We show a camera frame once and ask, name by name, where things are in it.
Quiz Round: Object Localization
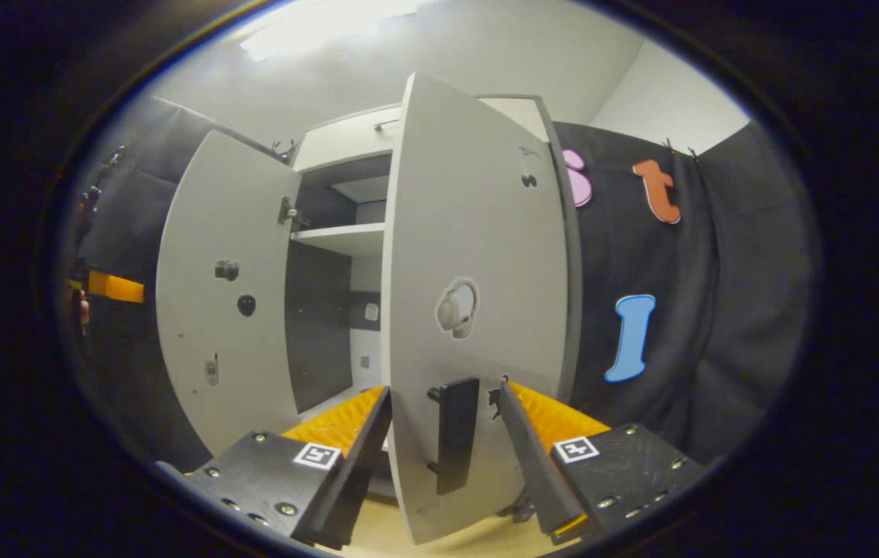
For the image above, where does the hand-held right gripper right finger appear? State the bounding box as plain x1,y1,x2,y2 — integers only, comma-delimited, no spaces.
497,380,709,546

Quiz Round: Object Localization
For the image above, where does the white shoe cabinet door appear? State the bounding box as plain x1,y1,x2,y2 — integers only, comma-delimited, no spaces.
381,74,584,545
157,129,302,456

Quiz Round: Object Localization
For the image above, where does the white shoe cabinet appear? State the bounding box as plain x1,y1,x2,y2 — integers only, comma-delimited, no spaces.
284,95,553,423

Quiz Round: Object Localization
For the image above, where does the black backdrop cloth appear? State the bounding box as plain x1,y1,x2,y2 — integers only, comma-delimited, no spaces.
67,97,820,466

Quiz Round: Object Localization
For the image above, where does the metal door hinge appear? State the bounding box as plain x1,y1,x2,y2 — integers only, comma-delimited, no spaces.
278,195,310,232

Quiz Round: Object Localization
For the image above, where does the white cabinet shelf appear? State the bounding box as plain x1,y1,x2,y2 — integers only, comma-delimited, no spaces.
290,222,386,258

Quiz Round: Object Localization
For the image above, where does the black door handle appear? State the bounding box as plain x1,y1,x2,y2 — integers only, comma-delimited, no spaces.
428,377,481,495

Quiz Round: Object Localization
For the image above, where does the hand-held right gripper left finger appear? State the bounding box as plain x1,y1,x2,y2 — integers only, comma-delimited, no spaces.
178,385,394,551

